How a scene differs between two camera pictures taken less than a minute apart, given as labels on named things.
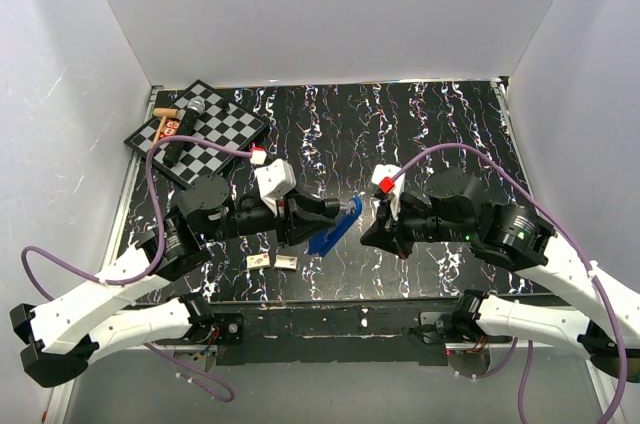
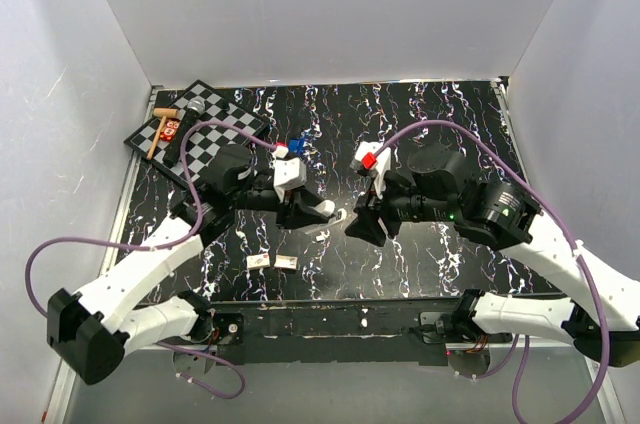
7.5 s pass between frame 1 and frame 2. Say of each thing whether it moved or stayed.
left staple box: stayed
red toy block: stayed
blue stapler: moved
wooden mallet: stayed
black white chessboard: stayed
